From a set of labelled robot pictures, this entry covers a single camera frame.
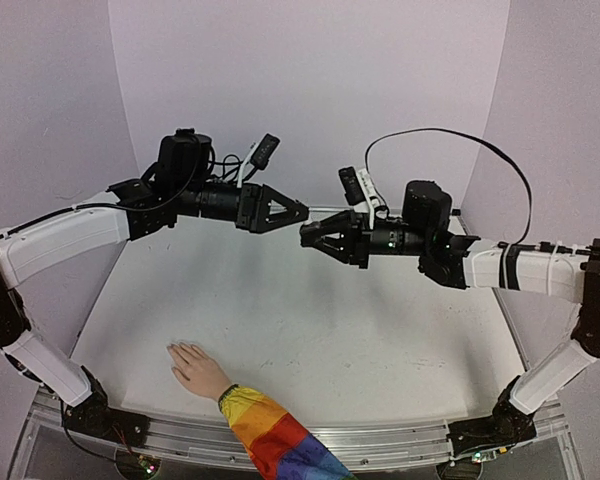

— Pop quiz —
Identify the aluminium front rail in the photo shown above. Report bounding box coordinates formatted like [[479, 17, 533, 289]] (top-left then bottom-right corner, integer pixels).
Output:
[[9, 385, 580, 479]]

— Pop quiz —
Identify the rainbow sleeve forearm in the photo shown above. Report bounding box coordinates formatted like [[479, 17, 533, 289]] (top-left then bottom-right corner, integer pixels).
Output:
[[218, 384, 355, 480]]

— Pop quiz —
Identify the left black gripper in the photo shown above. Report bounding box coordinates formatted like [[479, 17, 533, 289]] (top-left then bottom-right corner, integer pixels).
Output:
[[178, 179, 314, 234]]

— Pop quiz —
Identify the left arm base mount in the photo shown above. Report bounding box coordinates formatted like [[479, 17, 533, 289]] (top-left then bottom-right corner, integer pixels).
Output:
[[62, 372, 150, 447]]

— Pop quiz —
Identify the right black camera cable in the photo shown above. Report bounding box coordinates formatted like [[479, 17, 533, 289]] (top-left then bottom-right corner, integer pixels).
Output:
[[363, 127, 535, 246]]

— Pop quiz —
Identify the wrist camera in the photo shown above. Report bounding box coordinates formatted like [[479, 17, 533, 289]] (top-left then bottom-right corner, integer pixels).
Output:
[[237, 133, 280, 187], [338, 166, 389, 225]]

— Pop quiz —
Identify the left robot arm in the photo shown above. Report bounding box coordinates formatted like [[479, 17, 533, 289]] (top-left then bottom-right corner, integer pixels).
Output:
[[0, 129, 309, 437]]

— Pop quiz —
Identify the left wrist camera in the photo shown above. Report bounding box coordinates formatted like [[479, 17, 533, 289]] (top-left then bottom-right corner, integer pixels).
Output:
[[237, 133, 280, 187]]

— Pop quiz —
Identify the left base black cable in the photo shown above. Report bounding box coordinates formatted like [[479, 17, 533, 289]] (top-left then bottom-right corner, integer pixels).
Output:
[[57, 399, 146, 466]]

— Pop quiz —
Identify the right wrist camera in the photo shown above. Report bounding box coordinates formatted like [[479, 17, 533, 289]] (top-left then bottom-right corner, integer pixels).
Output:
[[338, 166, 389, 225]]

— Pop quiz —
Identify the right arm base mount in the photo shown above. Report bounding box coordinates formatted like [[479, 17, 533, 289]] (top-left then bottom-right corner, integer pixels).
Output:
[[447, 383, 536, 460]]

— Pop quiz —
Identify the mannequin hand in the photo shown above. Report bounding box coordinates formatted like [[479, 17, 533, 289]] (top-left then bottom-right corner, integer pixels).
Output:
[[167, 343, 233, 402]]

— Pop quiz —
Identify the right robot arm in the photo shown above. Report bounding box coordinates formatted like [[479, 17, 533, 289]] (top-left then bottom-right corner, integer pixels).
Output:
[[300, 180, 600, 415]]

